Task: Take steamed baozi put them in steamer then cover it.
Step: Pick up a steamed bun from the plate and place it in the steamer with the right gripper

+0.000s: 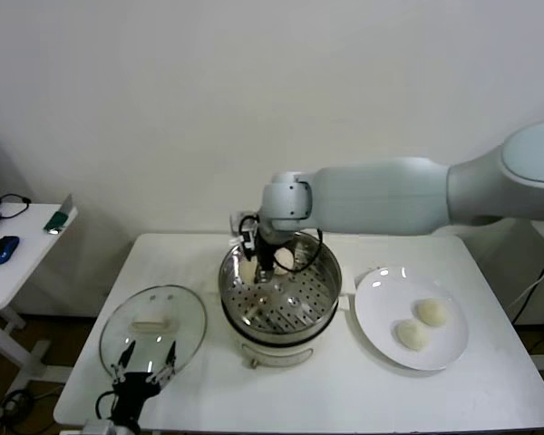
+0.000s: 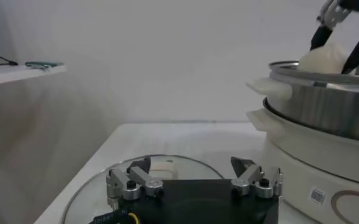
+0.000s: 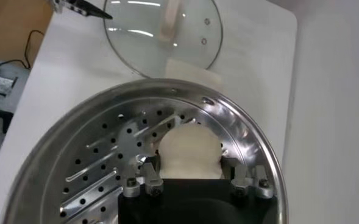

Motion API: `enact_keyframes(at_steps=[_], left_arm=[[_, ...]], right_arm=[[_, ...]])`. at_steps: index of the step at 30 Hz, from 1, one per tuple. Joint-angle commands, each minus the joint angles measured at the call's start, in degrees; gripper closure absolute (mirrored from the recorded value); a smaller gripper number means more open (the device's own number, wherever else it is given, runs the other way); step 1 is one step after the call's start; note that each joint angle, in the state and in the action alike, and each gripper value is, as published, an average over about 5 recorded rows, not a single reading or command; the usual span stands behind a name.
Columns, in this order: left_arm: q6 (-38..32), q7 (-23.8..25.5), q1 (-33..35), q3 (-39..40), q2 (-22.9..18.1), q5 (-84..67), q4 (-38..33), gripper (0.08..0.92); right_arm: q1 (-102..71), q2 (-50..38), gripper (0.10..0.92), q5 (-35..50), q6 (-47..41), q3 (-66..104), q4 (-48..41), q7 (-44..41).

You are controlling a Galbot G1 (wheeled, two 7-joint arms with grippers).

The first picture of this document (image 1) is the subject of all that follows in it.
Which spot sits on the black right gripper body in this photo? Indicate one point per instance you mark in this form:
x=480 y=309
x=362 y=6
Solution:
x=266 y=251

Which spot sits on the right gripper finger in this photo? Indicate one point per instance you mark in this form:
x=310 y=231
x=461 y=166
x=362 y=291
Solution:
x=258 y=273
x=268 y=274

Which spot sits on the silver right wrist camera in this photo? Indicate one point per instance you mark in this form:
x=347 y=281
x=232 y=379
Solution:
x=247 y=235

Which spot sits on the steel steamer basket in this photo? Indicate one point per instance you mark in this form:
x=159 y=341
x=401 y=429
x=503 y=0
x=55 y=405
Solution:
x=299 y=294

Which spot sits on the white steamed baozi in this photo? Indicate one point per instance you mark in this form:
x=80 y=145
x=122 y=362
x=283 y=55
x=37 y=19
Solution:
x=410 y=335
x=431 y=312
x=285 y=260
x=246 y=273

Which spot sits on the white electric cooking pot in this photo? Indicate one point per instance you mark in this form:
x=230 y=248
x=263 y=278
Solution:
x=276 y=355

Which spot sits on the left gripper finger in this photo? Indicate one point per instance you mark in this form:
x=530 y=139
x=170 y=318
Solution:
x=121 y=362
x=168 y=364

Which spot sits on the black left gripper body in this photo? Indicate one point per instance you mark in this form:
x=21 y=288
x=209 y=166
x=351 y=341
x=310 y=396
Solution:
x=133 y=396

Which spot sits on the green and white tool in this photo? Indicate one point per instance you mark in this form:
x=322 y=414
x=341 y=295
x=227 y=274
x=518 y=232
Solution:
x=58 y=221

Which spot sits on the blue computer mouse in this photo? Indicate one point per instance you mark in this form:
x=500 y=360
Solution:
x=2 y=250

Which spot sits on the white oval plate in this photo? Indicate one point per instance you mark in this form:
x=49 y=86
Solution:
x=435 y=349

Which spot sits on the white side desk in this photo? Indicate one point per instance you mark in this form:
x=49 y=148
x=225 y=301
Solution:
x=22 y=276

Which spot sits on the glass pot lid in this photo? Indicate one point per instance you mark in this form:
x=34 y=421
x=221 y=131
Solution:
x=163 y=303

